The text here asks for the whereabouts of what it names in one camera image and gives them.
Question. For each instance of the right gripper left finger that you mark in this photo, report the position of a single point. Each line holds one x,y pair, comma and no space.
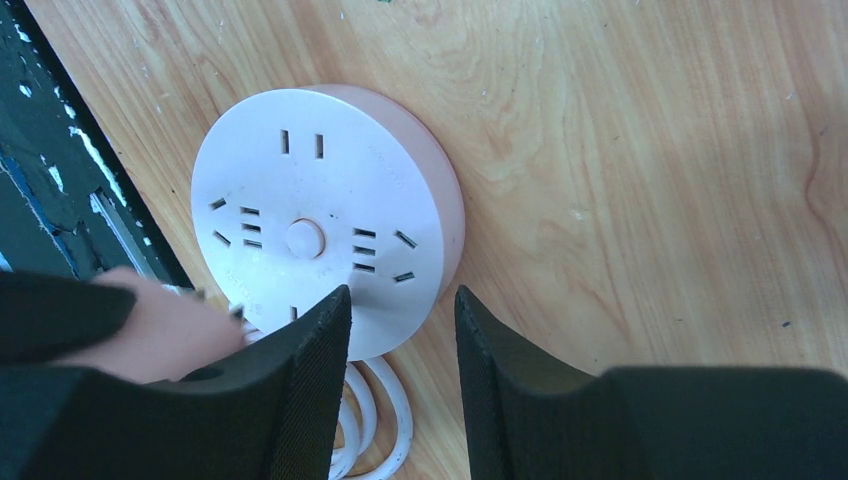
268,411

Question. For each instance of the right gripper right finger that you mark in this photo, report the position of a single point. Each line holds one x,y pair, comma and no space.
529,415

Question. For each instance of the pink round socket hub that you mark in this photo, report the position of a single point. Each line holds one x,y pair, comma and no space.
296,191

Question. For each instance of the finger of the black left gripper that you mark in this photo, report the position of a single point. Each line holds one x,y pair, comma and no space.
44,317

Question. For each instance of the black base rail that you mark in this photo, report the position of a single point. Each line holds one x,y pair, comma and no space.
68,207

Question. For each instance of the pink small adapter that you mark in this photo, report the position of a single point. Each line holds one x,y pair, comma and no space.
166,337

